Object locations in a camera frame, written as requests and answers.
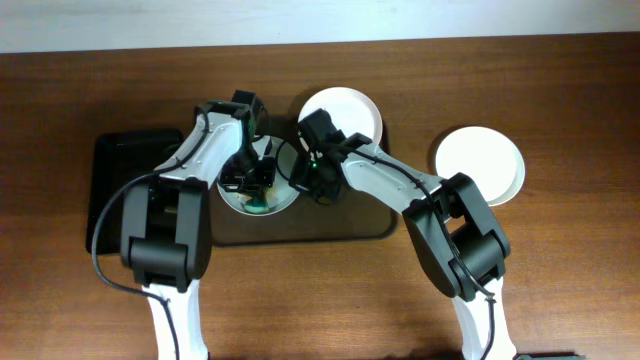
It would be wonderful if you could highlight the green yellow scrub sponge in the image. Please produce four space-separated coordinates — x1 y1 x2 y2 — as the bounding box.
242 196 270 214

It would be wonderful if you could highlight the pale blue plate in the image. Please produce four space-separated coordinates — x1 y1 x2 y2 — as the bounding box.
217 135 299 216

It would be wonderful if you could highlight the white plate top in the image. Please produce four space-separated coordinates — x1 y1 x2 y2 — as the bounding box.
298 87 383 144

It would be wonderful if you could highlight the white plate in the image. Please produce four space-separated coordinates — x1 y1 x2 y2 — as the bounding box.
433 126 526 206
298 87 383 144

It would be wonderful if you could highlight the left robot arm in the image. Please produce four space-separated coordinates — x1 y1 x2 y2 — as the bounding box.
120 90 276 359

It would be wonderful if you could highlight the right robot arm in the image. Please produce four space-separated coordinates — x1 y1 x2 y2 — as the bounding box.
290 109 517 359

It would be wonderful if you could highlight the brown plastic serving tray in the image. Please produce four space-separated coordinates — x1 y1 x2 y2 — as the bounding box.
201 114 401 247

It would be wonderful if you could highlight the black rectangular tray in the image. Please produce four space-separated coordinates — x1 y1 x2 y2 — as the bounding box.
85 128 183 252

